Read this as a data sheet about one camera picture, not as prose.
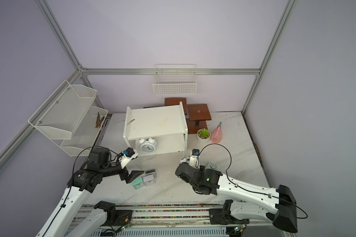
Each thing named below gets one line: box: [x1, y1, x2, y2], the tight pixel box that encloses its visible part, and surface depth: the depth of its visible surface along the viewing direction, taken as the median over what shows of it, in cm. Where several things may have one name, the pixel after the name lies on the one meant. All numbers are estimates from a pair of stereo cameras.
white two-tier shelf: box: [123, 101, 188, 157], surface depth 76 cm
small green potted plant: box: [196, 127, 211, 145], surface depth 98 cm
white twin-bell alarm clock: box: [138, 137, 157, 154], surface depth 76 cm
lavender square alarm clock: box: [142, 174, 156, 187], surface depth 84 cm
